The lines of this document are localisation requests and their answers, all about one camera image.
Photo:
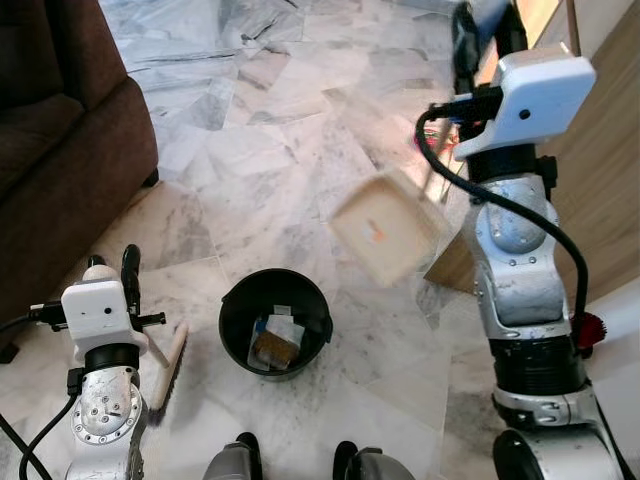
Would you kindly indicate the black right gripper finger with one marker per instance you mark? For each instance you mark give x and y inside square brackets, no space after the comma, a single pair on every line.
[467,50]
[511,28]

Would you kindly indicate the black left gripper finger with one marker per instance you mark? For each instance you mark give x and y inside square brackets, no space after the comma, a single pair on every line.
[132,278]

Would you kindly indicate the cream hand broom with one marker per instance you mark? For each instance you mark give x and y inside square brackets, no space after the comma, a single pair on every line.
[168,375]

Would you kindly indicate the cream plastic dustpan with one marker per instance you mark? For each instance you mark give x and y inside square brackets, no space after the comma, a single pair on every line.
[385,230]

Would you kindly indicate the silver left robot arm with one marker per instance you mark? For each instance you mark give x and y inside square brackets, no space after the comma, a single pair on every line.
[105,420]

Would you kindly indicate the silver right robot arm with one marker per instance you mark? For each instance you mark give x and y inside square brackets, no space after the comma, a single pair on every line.
[520,270]

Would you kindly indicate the black plastic bucket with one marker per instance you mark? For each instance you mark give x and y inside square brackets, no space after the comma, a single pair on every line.
[240,300]

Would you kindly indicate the white flat panel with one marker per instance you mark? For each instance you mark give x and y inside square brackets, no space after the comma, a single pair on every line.
[625,400]

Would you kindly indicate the small cardboard box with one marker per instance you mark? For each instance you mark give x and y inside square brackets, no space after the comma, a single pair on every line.
[277,348]

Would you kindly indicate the tall wooden cupboard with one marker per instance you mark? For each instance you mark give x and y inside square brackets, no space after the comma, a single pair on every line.
[610,180]

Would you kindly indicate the white printed card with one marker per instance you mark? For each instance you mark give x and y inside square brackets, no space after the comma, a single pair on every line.
[285,322]

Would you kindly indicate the dark brown sofa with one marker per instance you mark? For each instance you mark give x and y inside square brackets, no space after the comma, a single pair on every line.
[60,150]

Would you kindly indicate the grey robot left leg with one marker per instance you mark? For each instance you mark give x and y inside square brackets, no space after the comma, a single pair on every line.
[230,465]

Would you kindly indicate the grey robot leg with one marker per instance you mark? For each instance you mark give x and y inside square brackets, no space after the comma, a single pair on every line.
[230,465]
[375,465]

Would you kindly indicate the grey robot right leg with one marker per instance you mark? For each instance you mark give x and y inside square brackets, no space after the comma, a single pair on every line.
[375,465]

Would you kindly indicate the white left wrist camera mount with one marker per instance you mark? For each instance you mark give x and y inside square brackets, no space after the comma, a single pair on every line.
[95,312]

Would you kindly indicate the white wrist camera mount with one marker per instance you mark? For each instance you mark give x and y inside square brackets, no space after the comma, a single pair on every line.
[535,100]
[95,312]

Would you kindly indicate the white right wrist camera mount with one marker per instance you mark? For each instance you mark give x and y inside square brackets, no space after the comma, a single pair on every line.
[535,100]

